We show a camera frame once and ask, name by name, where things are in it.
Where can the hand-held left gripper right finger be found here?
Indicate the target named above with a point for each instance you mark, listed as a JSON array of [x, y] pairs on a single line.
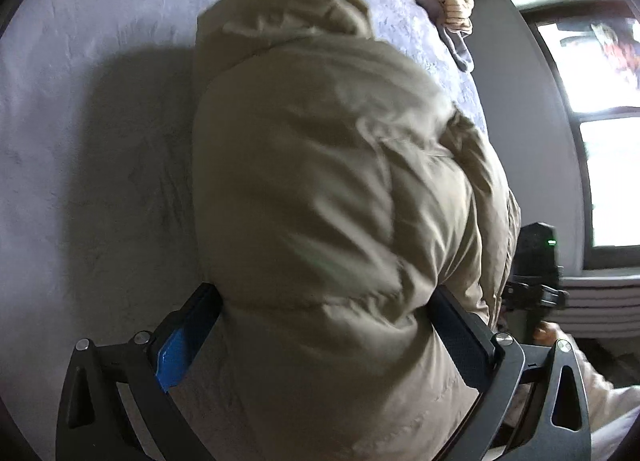
[[462, 336]]

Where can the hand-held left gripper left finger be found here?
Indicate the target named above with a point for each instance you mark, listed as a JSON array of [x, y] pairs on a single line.
[[175, 351]]

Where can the beige puffer jacket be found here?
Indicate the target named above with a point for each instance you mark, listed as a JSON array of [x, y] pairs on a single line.
[[340, 216]]

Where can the person's right forearm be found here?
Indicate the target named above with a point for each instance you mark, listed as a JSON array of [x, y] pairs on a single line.
[[605, 381]]

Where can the person's right hand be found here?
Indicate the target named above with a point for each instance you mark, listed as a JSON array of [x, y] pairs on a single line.
[[546, 331]]

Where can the grey ribbed radiator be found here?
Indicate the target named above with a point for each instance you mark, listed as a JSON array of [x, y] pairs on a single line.
[[600, 306]]

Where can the window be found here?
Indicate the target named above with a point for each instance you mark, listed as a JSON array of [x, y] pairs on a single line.
[[600, 131]]

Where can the lavender bed sheet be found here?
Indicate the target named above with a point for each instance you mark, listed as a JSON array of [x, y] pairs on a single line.
[[100, 141]]

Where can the small grey garment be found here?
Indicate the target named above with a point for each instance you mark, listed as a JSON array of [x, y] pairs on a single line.
[[457, 46]]

